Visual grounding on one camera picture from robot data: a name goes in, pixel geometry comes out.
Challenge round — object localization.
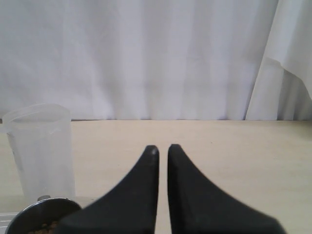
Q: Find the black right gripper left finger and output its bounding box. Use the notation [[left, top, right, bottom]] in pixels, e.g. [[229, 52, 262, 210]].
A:
[[55, 145, 159, 234]]

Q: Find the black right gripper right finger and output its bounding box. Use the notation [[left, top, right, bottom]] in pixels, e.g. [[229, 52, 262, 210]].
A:
[[167, 144, 286, 234]]

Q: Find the right steel mug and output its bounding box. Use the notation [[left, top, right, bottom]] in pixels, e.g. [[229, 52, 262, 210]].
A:
[[5, 195, 82, 234]]

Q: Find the translucent plastic pitcher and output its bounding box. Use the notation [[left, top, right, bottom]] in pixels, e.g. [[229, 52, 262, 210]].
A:
[[0, 104, 76, 203]]

